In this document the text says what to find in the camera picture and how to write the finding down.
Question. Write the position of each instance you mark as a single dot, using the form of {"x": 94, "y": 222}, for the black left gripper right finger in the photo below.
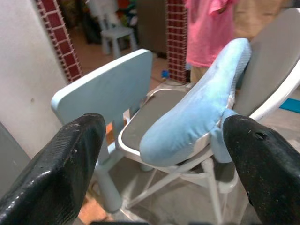
{"x": 264, "y": 164}

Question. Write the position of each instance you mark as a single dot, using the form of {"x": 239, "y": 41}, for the light blue plush shark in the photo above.
{"x": 199, "y": 105}

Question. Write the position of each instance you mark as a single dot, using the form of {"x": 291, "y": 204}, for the small light blue stool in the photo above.
{"x": 117, "y": 37}

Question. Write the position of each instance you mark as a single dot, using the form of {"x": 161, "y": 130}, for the person in pink shirt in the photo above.
{"x": 208, "y": 30}

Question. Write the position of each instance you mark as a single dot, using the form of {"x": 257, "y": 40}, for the red tiled pillar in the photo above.
{"x": 177, "y": 39}
{"x": 58, "y": 39}

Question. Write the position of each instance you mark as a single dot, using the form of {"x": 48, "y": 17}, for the grey cabinet panel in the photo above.
{"x": 10, "y": 161}

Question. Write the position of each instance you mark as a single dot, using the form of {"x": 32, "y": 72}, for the white folding chair grey seat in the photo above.
{"x": 262, "y": 70}

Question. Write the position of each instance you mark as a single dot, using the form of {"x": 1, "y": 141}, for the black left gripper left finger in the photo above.
{"x": 54, "y": 168}

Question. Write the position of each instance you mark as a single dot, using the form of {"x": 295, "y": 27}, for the small blue toy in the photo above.
{"x": 164, "y": 74}

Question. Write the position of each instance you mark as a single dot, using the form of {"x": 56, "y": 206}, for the light blue plastic child chair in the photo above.
{"x": 107, "y": 89}

